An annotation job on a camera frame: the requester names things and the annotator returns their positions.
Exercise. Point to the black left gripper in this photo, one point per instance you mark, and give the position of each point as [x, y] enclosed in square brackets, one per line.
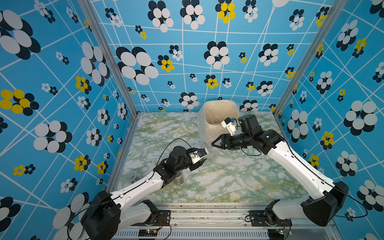
[196, 165]

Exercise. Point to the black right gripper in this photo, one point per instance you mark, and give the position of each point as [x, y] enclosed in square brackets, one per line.
[223, 138]

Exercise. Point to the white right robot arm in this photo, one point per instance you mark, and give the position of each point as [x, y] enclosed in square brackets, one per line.
[325, 197]

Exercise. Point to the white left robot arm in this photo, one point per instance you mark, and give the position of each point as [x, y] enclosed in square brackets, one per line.
[111, 212]

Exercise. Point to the clear jar with dried flowers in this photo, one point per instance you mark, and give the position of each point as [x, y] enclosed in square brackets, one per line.
[179, 179]

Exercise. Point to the cream plastic trash bin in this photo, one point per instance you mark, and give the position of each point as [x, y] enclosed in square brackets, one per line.
[220, 120]

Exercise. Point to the clear plastic bin liner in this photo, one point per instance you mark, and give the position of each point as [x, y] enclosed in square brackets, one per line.
[204, 129]

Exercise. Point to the left green circuit board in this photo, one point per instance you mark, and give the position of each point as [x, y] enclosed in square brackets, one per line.
[150, 233]

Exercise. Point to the green circuit board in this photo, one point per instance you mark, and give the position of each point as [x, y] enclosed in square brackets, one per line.
[277, 235]
[150, 233]

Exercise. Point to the right green circuit board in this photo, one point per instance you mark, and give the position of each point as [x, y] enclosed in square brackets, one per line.
[277, 235]

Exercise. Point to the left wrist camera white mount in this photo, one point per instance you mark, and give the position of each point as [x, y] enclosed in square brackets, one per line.
[199, 153]

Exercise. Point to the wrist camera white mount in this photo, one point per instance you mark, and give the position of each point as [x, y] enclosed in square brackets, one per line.
[229, 124]
[199, 153]

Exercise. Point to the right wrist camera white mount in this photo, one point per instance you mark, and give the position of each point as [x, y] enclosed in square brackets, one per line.
[229, 124]

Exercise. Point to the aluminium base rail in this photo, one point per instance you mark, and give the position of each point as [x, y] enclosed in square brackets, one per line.
[223, 222]

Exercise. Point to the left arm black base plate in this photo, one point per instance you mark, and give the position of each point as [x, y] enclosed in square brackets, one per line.
[156, 218]

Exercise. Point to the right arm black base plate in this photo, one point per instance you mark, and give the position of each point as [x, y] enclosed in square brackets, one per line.
[266, 219]

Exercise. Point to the aluminium frame post right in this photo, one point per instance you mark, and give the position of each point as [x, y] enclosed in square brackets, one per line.
[323, 31]

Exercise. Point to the aluminium frame post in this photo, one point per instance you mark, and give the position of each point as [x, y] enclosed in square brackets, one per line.
[323, 31]
[107, 52]

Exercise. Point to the aluminium frame post left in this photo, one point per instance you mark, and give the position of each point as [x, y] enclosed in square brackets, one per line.
[107, 52]

